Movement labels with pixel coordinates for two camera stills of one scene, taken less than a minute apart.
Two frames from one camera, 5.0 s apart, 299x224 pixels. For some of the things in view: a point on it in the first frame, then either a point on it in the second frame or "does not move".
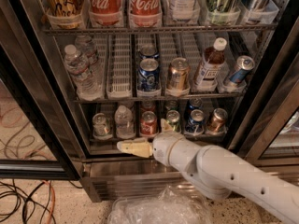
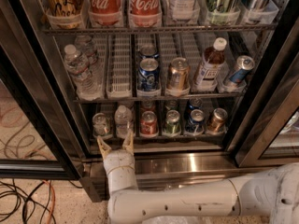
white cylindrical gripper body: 163,149 -> 119,160
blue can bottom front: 195,123 does not move
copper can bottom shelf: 219,118 does not move
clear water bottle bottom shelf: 123,119 does not move
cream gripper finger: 141,147 -> 104,147
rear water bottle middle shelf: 84,43 does not move
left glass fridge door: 39,133 does not move
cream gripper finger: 164,126 -> 128,143
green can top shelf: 223,4 does not move
